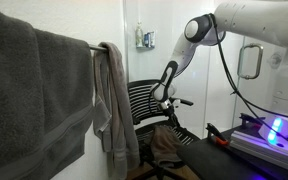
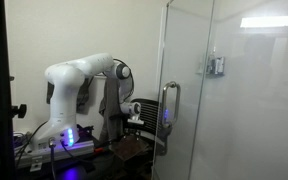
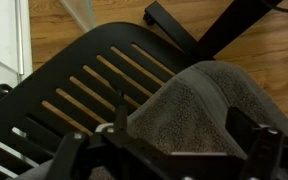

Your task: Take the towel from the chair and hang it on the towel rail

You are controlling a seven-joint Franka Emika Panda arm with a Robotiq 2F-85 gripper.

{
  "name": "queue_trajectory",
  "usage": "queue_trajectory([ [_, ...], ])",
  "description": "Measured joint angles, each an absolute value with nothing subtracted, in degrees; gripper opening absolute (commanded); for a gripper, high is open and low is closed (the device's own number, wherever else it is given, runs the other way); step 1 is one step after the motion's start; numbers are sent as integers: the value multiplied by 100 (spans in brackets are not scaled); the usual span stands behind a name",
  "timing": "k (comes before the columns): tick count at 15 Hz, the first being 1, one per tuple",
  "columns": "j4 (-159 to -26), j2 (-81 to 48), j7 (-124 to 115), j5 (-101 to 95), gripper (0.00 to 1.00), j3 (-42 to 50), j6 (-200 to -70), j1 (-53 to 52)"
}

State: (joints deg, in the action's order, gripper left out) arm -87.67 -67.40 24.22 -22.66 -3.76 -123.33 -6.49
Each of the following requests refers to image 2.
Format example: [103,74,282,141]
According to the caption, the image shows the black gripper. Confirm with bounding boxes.
[123,121,144,140]

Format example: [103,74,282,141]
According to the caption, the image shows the brown terry towel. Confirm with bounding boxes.
[111,134,152,162]

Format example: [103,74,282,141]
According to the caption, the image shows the black slatted office chair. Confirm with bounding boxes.
[123,97,172,156]

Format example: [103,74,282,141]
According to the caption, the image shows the grey hanging towel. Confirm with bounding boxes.
[98,77,124,143]

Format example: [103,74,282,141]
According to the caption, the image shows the glass shower door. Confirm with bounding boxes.
[151,0,216,180]

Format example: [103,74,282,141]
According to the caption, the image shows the chrome glass door hinge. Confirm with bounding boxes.
[205,54,226,79]

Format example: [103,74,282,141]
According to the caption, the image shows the black clamp knob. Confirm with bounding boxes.
[11,103,28,120]

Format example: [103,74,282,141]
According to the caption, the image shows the fixed glass shower panel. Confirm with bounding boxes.
[188,0,288,180]

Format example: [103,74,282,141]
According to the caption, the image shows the chrome door handle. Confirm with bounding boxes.
[160,80,182,130]

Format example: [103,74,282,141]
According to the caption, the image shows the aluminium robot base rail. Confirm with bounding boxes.
[14,139,97,173]

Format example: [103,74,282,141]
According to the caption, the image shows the black cable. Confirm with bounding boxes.
[48,137,58,180]
[14,120,49,168]

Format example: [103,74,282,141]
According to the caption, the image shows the black metal stand frame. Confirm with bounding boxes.
[0,0,18,180]

